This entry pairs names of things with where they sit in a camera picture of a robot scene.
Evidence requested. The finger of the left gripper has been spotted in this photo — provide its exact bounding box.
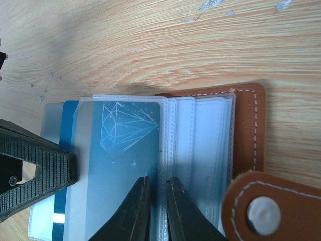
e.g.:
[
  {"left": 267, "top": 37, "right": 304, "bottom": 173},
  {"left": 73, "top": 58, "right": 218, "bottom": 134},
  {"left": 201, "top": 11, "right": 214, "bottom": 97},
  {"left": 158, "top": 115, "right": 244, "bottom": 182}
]
[{"left": 1, "top": 119, "right": 77, "bottom": 221}]

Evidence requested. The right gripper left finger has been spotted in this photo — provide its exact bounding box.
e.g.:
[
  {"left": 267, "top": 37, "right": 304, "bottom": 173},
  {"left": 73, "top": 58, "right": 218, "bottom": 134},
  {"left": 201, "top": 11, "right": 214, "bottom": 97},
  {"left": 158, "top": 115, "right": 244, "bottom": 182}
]
[{"left": 91, "top": 176, "right": 151, "bottom": 241}]

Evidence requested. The brown leather card holder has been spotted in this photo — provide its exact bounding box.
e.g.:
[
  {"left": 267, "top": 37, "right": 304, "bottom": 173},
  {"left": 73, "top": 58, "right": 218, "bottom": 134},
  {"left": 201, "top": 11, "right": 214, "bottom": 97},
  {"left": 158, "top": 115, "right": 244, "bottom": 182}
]
[{"left": 28, "top": 83, "right": 320, "bottom": 240}]

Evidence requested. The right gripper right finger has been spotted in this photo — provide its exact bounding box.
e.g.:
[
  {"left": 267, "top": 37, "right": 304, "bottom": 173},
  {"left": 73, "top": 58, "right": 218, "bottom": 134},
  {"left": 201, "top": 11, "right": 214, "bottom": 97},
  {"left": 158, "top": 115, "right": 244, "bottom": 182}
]
[{"left": 166, "top": 177, "right": 226, "bottom": 241}]

